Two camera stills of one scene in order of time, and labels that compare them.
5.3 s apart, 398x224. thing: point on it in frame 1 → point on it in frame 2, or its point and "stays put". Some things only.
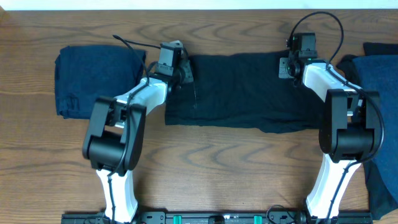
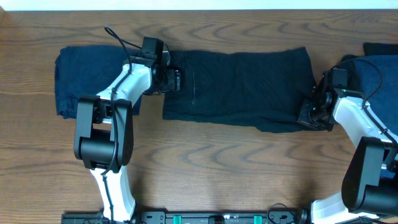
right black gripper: [282, 71] → [303, 117]
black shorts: [243, 90] stays put
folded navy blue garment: [84, 73] stays put
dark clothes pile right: [377, 70] stays put
